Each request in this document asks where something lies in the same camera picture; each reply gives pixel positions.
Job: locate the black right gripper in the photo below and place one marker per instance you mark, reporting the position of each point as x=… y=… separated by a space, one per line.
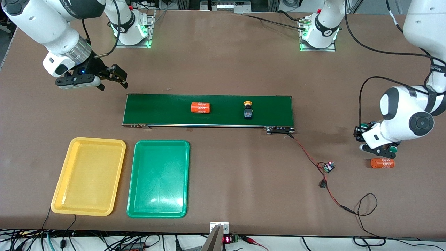
x=93 y=65

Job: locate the green mushroom push button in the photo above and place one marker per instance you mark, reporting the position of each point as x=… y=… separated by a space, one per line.
x=393 y=150
x=364 y=125

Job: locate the orange 4680 cylinder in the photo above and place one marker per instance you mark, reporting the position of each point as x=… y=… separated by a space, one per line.
x=200 y=107
x=382 y=163

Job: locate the yellow mushroom push button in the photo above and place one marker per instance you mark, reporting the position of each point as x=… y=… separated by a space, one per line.
x=248 y=113

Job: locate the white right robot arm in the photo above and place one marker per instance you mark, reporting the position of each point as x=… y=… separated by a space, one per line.
x=41 y=24

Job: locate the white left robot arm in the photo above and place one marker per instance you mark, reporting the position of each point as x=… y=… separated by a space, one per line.
x=404 y=111

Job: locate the small black controller board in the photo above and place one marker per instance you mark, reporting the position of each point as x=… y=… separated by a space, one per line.
x=329 y=167

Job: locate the green belt conveyor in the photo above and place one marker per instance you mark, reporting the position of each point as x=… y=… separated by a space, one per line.
x=156 y=109

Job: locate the yellow plastic tray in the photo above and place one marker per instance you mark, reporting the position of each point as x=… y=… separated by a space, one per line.
x=89 y=177

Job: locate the green plastic tray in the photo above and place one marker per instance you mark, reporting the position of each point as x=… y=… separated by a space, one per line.
x=158 y=181

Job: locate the red clip lead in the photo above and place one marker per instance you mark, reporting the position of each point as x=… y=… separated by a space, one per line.
x=249 y=239

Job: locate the red LED display module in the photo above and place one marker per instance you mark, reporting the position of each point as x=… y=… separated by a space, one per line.
x=227 y=239

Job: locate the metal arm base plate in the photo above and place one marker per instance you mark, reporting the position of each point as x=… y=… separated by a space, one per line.
x=317 y=50
x=134 y=46

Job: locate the black inline switch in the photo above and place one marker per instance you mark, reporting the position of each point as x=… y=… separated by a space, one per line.
x=323 y=184

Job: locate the silver machine frame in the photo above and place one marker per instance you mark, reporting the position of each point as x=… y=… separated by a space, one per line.
x=226 y=5

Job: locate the silver metal bracket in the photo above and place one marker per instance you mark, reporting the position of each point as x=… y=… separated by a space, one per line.
x=225 y=227

